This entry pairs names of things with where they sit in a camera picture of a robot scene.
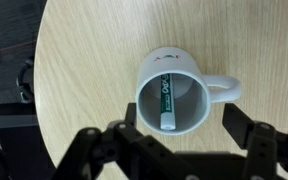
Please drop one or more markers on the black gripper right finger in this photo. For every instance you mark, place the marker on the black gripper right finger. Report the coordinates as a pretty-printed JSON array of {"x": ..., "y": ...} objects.
[{"x": 270, "y": 153}]

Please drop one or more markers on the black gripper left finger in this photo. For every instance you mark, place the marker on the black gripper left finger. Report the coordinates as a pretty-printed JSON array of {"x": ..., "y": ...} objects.
[{"x": 130, "y": 150}]

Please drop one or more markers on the green Expo marker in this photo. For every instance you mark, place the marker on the green Expo marker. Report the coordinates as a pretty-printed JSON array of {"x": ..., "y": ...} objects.
[{"x": 167, "y": 106}]

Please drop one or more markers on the white ceramic mug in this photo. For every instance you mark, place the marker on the white ceramic mug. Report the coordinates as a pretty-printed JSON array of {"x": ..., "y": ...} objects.
[{"x": 170, "y": 61}]

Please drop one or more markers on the black mesh office chair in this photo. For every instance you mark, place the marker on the black mesh office chair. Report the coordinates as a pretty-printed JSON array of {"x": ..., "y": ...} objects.
[{"x": 4, "y": 150}]

